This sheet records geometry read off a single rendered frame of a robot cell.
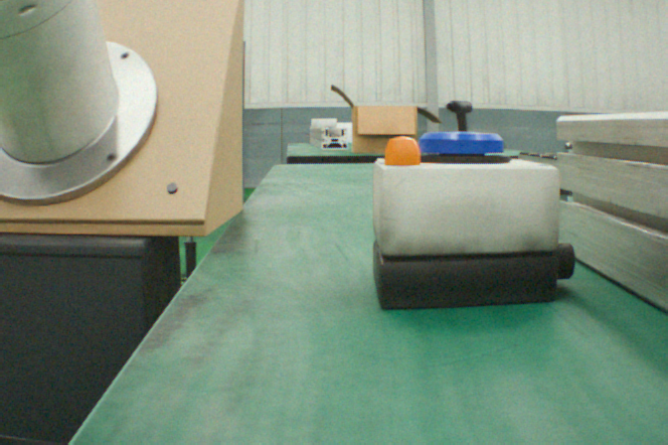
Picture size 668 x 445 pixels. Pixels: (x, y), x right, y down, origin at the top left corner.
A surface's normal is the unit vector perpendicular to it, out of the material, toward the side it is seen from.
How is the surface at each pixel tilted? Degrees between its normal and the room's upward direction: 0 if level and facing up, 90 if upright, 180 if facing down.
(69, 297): 90
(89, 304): 90
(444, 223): 90
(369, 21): 90
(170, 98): 47
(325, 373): 0
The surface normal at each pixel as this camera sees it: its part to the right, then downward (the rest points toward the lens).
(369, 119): 0.00, -0.30
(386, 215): -0.39, 0.07
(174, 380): -0.01, -1.00
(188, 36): -0.03, -0.62
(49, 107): 0.40, 0.71
